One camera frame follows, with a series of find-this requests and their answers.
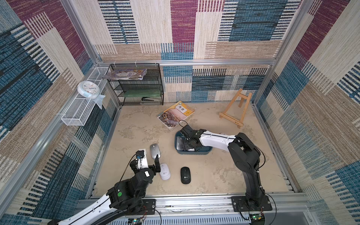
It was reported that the small wooden easel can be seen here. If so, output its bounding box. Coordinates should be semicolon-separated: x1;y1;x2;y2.
218;89;253;128

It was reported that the yellow textbook on table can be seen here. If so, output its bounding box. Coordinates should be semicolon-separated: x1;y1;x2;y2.
157;101;195;130

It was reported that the teal plastic storage box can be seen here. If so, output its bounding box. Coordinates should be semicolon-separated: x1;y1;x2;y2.
174;131;213;155

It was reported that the silver slim mouse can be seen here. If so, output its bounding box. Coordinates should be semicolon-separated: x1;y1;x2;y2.
150;143;161;159

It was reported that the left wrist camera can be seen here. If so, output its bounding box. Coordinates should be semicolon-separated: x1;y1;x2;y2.
136;149;149;170

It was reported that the white ribbed mouse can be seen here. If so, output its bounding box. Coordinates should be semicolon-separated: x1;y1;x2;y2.
160;163;171;181

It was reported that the magazine on shelf top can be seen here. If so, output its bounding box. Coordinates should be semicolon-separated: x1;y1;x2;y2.
102;69;147;80

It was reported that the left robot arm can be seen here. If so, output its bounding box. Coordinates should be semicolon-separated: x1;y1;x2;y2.
48;151;161;225

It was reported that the black stapler on shelf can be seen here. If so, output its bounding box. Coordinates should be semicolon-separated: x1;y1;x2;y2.
142;97;161;102

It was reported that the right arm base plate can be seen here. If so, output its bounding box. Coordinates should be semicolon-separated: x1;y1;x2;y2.
231;196;273;212

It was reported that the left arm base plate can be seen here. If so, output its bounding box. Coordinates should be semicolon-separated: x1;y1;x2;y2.
137;199;156;216

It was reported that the white round clock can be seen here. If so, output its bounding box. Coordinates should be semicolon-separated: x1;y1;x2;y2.
77;81;100;99

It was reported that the black Lecoo mouse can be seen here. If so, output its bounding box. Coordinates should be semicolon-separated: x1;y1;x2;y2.
181;167;191;184

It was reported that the white wire wall basket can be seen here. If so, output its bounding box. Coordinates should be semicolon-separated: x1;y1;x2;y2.
61;67;109;126

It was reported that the black wire mesh shelf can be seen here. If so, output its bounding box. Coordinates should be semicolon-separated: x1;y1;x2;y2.
108;63;164;107

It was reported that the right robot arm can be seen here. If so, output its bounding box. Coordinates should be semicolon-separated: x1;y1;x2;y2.
180;125;265;211

